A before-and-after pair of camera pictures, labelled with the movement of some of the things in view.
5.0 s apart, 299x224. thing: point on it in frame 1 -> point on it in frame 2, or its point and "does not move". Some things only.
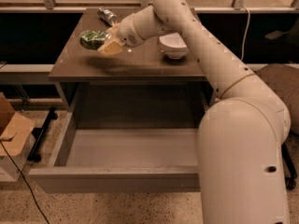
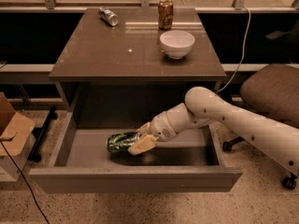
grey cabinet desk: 110,86 does not move
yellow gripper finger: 111,48 -> 146,144
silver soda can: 109,18 does not move
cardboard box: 17,136 does not move
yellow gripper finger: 113,30 -> 145,129
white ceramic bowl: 173,46 does not move
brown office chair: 283,80 does not move
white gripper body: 127,31 -> 161,127
